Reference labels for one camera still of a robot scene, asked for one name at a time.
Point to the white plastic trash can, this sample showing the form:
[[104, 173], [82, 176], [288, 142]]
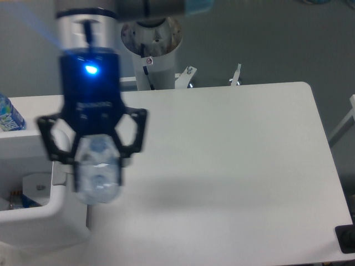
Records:
[[61, 222]]

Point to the blue labelled bottle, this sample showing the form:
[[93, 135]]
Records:
[[11, 119]]

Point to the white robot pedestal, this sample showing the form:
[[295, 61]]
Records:
[[153, 46]]

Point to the white metal frame right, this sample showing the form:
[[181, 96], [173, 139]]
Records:
[[344, 125]]

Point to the clear plastic water bottle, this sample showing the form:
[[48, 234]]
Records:
[[97, 170]]

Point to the blue snack packet in bin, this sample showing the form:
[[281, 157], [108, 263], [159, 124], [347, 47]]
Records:
[[19, 201]]

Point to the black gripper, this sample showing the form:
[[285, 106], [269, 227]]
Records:
[[92, 106]]

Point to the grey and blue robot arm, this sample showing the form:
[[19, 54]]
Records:
[[89, 26]]

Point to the black clamp at table edge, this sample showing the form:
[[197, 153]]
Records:
[[345, 236]]

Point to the white plastic wrapper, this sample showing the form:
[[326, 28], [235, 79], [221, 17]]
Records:
[[37, 187]]

